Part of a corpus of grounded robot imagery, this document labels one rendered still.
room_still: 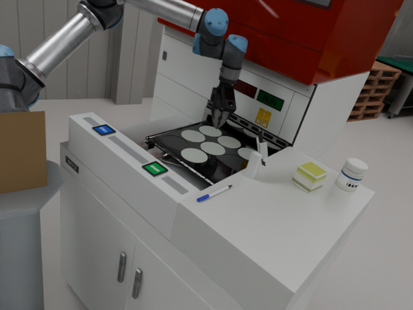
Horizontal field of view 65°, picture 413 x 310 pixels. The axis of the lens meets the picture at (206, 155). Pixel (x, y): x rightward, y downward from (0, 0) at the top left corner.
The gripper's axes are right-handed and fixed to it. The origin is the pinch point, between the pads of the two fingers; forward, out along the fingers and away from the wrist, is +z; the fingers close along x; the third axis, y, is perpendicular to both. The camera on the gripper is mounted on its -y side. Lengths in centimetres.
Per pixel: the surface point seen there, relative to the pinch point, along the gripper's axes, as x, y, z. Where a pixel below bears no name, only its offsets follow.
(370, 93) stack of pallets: -321, 266, 52
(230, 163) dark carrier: -1.6, -18.0, 5.7
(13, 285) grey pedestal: 70, -30, 54
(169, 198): 26, -46, 0
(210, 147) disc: 3.6, -7.8, 5.7
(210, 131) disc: 0.3, 5.8, 5.6
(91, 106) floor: 57, 215, 96
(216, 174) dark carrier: 5.9, -26.0, 5.7
